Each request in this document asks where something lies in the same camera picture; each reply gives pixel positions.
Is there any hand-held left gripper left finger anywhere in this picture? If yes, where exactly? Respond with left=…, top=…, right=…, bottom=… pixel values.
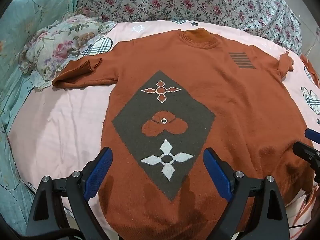
left=25, top=147, right=113, bottom=240

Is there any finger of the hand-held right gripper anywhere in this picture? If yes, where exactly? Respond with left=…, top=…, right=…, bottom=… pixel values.
left=292, top=141, right=320, bottom=183
left=304, top=128, right=320, bottom=143

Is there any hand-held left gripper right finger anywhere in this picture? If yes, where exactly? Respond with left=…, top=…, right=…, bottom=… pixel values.
left=203, top=148, right=290, bottom=240

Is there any orange knit sweater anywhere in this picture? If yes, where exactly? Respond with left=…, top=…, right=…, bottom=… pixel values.
left=52, top=29, right=316, bottom=240

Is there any pink bed sheet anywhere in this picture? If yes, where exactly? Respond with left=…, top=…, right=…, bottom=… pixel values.
left=7, top=20, right=320, bottom=240

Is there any floral ruffled pillow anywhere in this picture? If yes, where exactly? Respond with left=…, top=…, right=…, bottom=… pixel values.
left=19, top=15, right=118, bottom=92

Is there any teal floral blanket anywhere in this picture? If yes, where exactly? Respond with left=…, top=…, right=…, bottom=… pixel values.
left=0, top=0, right=83, bottom=235

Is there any white red-flowered quilt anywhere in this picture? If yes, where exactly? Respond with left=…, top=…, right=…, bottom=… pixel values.
left=75, top=0, right=303, bottom=55

